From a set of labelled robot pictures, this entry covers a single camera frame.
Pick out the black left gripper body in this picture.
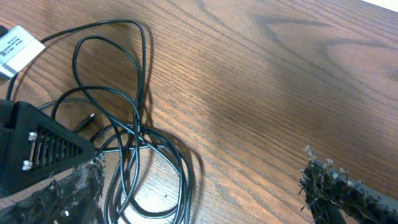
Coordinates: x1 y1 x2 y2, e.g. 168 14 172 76
1 100 17 198

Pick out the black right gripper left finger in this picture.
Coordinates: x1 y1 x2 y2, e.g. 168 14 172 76
1 157 105 224

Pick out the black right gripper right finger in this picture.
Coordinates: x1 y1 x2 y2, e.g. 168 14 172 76
299 146 397 224

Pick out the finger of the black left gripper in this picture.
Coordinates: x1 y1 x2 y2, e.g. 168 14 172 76
12 101 95 194

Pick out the black USB cable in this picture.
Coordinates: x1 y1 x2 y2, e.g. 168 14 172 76
6 19 195 224

